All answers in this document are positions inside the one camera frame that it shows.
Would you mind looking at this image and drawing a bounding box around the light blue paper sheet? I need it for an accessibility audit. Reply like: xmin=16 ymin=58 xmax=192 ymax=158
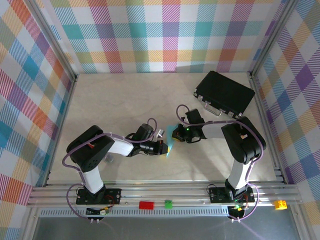
xmin=165 ymin=124 xmax=180 ymax=159

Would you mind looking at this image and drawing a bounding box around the black briefcase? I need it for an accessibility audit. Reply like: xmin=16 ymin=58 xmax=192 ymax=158
xmin=193 ymin=70 xmax=256 ymax=121

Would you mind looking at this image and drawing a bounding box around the yellow toy brick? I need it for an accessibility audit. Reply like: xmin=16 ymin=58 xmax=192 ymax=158
xmin=273 ymin=199 xmax=288 ymax=210

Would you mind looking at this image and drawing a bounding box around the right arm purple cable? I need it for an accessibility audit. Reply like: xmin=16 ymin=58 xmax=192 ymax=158
xmin=175 ymin=104 xmax=267 ymax=222

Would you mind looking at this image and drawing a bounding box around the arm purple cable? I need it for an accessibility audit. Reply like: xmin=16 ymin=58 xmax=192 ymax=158
xmin=175 ymin=104 xmax=267 ymax=222
xmin=61 ymin=117 xmax=159 ymax=222

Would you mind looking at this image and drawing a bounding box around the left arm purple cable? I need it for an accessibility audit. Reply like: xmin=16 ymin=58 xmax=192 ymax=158
xmin=61 ymin=117 xmax=159 ymax=222

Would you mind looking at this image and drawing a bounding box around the long aluminium base rail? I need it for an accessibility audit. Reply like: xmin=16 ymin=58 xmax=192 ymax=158
xmin=26 ymin=183 xmax=302 ymax=208

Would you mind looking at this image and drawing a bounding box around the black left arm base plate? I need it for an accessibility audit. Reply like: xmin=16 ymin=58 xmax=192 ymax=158
xmin=75 ymin=187 xmax=123 ymax=206

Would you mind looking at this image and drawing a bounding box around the slotted grey cable duct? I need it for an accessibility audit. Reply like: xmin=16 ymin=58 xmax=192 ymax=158
xmin=38 ymin=208 xmax=232 ymax=219

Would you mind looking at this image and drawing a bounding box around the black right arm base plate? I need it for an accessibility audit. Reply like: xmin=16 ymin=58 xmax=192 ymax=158
xmin=208 ymin=186 xmax=256 ymax=204

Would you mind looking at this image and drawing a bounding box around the aluminium side rail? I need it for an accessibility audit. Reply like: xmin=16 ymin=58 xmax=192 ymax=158
xmin=248 ymin=71 xmax=286 ymax=185

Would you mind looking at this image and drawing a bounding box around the small wired connector board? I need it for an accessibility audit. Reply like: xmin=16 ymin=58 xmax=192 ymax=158
xmin=86 ymin=206 xmax=111 ymax=216
xmin=228 ymin=203 xmax=249 ymax=213

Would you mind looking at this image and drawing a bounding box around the aluminium corner post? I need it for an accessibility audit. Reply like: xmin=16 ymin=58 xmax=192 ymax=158
xmin=247 ymin=0 xmax=300 ymax=80
xmin=23 ymin=0 xmax=79 ymax=83

